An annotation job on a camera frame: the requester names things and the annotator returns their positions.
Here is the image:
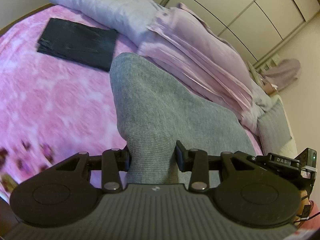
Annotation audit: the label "hanging mauve garment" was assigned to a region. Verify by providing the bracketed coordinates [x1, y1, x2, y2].
[261, 59, 301, 91]

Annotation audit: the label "grey knitted cushion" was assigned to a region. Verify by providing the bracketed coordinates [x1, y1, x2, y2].
[257, 99, 292, 155]

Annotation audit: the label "grey sweatpants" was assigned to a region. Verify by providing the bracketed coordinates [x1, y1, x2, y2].
[110, 53, 255, 185]

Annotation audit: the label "cream wardrobe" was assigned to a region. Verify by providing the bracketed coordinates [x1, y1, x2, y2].
[154, 0, 319, 67]

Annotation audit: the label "pink folded blanket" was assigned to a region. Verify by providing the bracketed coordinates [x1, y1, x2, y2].
[138, 3, 258, 134]

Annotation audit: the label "folded black garment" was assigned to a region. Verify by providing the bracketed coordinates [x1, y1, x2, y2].
[37, 18, 118, 72]

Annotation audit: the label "pink floral bedspread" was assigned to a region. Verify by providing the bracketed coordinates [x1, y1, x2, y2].
[0, 4, 264, 201]

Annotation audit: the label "cream pillow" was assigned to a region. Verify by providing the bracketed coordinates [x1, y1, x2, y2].
[273, 94, 299, 159]

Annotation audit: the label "person's hand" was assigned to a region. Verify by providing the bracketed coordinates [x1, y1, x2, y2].
[295, 190, 312, 224]

